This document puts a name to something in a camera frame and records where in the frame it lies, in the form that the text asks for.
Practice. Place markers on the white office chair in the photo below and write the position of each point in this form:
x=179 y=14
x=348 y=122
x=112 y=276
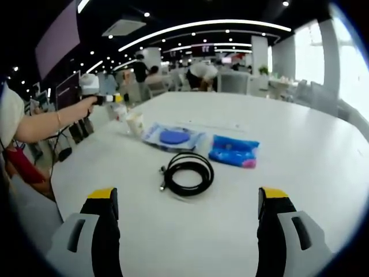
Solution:
x=234 y=83

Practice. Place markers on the grey chair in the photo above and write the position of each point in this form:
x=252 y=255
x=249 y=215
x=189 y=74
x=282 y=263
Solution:
x=34 y=216

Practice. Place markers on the blue tissue pack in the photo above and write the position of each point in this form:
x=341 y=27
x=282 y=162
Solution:
x=230 y=150

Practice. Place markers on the clear bottle with red label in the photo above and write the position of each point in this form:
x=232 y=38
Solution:
x=118 y=113

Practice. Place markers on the black rounded object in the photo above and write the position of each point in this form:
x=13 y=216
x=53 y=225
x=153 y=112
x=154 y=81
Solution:
x=65 y=154

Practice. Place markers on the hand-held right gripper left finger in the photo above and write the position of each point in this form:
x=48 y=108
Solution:
x=105 y=231

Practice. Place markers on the ceiling air conditioner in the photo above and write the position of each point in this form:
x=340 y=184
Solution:
x=124 y=26

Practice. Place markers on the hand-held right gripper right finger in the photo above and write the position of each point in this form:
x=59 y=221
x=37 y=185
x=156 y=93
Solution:
x=271 y=231

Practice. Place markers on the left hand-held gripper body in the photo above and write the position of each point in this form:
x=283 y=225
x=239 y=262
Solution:
x=89 y=83

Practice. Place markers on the white paper cup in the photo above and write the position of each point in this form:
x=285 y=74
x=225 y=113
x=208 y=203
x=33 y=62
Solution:
x=135 y=124

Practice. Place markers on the person's white shirt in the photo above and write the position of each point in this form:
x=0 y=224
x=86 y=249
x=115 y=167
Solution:
x=10 y=115

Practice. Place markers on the curved ceiling light strip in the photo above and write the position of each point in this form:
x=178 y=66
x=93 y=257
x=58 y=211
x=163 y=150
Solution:
x=207 y=23

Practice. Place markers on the clear packet with blue disc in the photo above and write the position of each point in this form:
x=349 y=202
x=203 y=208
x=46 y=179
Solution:
x=173 y=137

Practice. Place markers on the person's left hand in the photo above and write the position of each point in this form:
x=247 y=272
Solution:
x=85 y=106

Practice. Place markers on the white round table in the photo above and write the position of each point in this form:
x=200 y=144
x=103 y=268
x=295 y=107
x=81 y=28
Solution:
x=288 y=173

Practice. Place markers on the red cloth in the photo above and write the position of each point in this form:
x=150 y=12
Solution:
x=23 y=167

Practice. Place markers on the large hanging screen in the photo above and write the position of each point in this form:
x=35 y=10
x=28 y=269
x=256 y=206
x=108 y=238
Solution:
x=57 y=43

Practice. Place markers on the computer monitor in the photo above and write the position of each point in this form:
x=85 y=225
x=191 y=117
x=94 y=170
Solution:
x=67 y=92

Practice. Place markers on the potted green plant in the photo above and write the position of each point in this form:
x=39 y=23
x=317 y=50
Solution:
x=263 y=70

